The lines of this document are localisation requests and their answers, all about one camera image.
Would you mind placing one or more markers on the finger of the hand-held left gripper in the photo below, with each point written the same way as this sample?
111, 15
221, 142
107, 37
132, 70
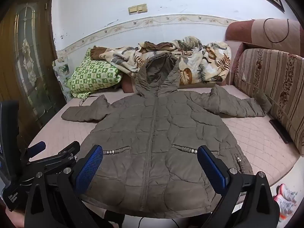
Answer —
38, 146
64, 153

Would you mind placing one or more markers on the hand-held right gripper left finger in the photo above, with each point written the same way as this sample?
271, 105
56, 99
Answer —
89, 168

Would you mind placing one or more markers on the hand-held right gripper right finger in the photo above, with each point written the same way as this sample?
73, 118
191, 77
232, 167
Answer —
211, 168

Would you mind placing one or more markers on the grey-brown quilted hooded jacket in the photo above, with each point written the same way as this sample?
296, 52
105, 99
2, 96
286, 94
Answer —
166, 135

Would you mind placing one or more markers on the pink quilted sofa bed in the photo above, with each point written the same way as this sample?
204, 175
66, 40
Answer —
256, 142

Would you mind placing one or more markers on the flat black device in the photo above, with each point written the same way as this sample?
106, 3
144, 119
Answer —
281, 131

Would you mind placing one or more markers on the floral plastic bag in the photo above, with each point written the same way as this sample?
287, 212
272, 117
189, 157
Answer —
62, 70

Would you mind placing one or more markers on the white and orange sneaker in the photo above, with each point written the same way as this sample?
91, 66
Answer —
288, 192
283, 206

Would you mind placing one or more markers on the green checked pillow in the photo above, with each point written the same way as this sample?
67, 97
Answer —
95, 76

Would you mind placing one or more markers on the brown cushion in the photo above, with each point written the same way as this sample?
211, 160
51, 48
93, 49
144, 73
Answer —
128, 85

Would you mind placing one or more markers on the wooden door with glass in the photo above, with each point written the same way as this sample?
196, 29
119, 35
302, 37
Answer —
14, 52

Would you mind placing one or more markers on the leaf print blanket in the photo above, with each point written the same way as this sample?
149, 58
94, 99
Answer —
201, 61

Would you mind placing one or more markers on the striped floral sofa cushion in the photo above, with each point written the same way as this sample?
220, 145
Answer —
273, 80

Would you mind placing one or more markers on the beige wall switch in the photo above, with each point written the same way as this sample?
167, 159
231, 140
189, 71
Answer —
142, 8
132, 9

